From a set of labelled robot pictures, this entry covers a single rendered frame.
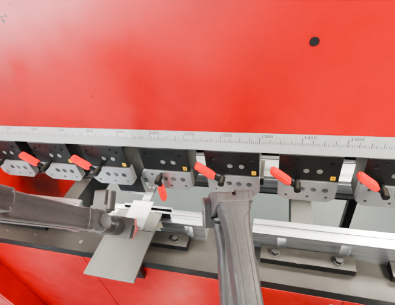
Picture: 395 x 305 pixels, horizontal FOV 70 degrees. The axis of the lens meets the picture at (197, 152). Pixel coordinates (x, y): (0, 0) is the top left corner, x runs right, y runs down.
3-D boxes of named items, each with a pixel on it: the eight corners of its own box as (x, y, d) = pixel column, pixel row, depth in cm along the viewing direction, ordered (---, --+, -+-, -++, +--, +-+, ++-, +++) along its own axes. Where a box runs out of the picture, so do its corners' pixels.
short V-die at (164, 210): (123, 213, 113) (121, 208, 111) (126, 207, 115) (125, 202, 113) (171, 218, 107) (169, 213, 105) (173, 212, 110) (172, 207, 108)
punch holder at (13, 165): (6, 174, 109) (-21, 140, 98) (21, 160, 115) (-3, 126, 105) (37, 177, 105) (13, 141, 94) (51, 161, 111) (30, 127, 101)
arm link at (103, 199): (71, 227, 77) (100, 226, 75) (76, 186, 81) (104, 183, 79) (94, 231, 88) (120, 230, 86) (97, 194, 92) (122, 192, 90)
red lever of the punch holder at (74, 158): (69, 158, 86) (97, 175, 88) (76, 149, 89) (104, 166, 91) (68, 161, 88) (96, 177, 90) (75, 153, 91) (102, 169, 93)
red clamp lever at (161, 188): (160, 202, 90) (153, 180, 84) (164, 192, 93) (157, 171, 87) (165, 203, 90) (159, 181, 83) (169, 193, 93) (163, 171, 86)
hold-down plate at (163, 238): (116, 241, 114) (114, 236, 113) (122, 230, 118) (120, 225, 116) (187, 252, 106) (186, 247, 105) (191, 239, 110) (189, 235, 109)
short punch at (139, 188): (122, 194, 105) (114, 176, 99) (124, 190, 107) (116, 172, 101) (146, 196, 103) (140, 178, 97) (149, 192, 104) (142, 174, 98)
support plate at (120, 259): (84, 274, 92) (83, 272, 92) (119, 210, 112) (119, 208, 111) (134, 283, 88) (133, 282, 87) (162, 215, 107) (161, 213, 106)
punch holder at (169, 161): (149, 187, 93) (136, 147, 82) (158, 169, 99) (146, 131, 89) (194, 190, 89) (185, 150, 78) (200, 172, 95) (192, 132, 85)
